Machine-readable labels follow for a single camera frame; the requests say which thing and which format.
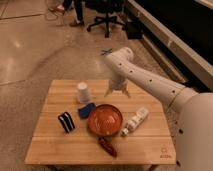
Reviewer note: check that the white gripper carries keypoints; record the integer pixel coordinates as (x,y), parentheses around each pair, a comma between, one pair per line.
(117,82)

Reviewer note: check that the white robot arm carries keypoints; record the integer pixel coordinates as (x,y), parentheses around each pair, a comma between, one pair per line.
(194,139)

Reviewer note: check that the black white striped eraser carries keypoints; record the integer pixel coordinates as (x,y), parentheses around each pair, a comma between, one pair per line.
(66,122)

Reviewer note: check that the orange bowl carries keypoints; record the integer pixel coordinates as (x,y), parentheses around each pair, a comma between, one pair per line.
(105,120)

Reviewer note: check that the blue sponge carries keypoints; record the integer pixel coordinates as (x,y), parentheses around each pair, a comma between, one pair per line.
(85,110)

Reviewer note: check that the wooden table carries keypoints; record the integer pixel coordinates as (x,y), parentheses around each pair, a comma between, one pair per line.
(151,143)

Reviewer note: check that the dark red chili pepper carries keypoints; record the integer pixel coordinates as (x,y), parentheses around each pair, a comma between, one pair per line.
(107,146)

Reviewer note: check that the black box on floor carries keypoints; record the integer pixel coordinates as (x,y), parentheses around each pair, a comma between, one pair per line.
(133,29)

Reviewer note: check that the black office chair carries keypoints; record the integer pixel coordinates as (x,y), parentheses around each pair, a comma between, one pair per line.
(106,7)

